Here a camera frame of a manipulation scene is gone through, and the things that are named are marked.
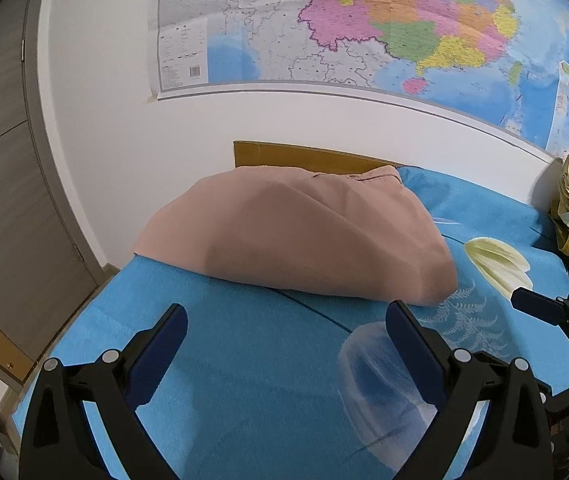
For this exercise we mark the pink garment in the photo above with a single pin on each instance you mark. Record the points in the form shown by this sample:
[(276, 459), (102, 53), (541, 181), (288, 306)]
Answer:
[(289, 230)]

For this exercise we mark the brown wooden headboard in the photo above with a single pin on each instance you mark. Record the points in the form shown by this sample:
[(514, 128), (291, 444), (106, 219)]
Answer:
[(274, 155)]

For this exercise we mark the blue floral bed sheet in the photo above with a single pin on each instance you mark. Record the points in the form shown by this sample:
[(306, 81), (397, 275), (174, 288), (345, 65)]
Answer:
[(244, 350)]

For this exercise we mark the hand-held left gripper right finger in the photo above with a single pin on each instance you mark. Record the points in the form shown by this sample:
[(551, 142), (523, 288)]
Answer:
[(409, 345)]

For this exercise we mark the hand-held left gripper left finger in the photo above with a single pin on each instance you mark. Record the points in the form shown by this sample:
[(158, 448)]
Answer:
[(164, 345)]

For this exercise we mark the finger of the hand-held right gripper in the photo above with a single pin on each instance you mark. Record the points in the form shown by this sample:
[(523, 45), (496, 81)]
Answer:
[(536, 305)]

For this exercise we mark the grey wooden door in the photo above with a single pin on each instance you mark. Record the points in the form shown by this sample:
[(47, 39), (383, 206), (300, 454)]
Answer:
[(9, 210)]

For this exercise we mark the colourful wall map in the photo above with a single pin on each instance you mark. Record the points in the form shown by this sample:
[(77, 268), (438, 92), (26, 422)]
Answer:
[(364, 20)]

